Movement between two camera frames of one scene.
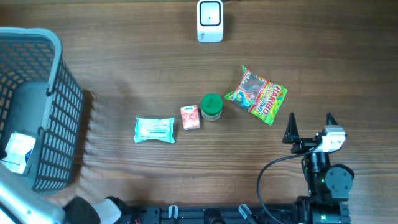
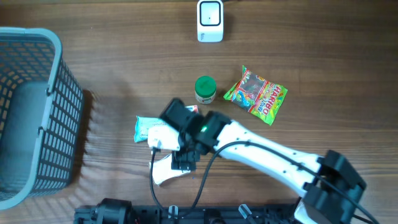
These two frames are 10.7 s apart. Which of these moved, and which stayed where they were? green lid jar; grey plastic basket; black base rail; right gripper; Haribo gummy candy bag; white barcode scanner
Moved: green lid jar; right gripper
Stayed: black base rail; Haribo gummy candy bag; white barcode scanner; grey plastic basket
